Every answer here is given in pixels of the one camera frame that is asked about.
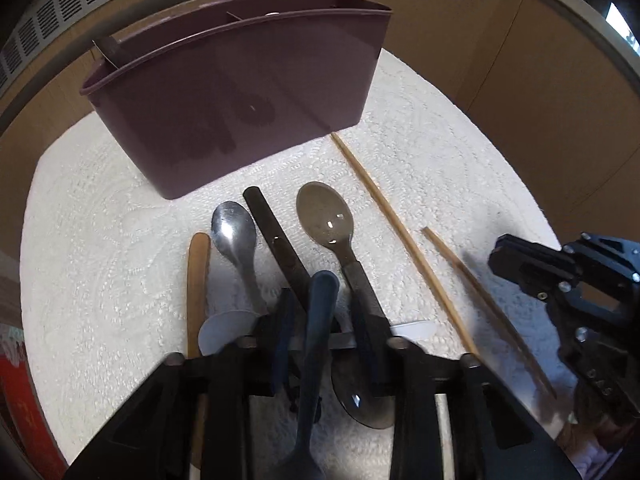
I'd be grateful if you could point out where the wooden chopstick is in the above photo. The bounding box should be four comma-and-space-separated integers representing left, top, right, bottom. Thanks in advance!
330, 132, 480, 362
422, 226, 558, 400

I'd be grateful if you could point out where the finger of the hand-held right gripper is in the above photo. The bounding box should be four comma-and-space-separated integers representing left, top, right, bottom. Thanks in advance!
562, 232, 640, 286
489, 234, 640, 376

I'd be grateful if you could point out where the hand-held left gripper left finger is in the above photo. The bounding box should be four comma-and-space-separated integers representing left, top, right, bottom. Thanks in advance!
62, 287, 301, 480

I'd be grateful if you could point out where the grey-blue plastic spoon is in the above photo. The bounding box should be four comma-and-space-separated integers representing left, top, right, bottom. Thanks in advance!
270, 270, 341, 480

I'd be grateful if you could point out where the white textured paper towel mat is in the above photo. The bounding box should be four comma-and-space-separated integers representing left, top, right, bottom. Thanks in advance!
20, 50, 566, 480

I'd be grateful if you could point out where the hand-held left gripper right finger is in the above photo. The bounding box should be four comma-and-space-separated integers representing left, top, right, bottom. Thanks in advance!
349, 298, 583, 480

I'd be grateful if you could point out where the wooden spoon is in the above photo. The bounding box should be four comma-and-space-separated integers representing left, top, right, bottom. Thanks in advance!
186, 232, 212, 480

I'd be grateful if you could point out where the metal spoon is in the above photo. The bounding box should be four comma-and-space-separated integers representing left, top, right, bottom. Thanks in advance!
211, 201, 271, 317

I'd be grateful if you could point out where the grey counter ledge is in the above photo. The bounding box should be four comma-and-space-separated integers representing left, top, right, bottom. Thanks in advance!
492, 0, 640, 111

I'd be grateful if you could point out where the white plastic spoon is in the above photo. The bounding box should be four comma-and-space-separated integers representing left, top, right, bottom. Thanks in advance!
198, 311, 437, 359

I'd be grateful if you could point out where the red object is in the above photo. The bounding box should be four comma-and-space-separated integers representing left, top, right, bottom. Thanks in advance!
0, 350, 67, 463

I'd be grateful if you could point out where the purple plastic utensil caddy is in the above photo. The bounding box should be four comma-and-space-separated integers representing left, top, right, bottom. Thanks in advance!
79, 0, 393, 201

